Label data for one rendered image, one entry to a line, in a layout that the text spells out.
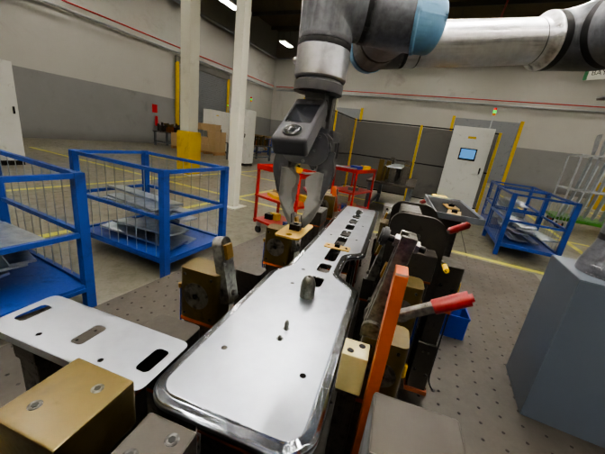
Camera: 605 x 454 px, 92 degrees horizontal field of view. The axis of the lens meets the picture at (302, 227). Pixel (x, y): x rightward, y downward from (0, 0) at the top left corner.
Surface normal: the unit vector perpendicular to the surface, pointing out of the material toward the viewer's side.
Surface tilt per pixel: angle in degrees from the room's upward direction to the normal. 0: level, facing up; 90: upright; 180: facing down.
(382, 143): 90
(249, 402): 0
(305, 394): 0
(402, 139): 90
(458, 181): 90
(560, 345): 90
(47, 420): 0
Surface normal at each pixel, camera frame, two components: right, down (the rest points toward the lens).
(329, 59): 0.15, 0.29
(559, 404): -0.43, 0.22
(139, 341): 0.13, -0.95
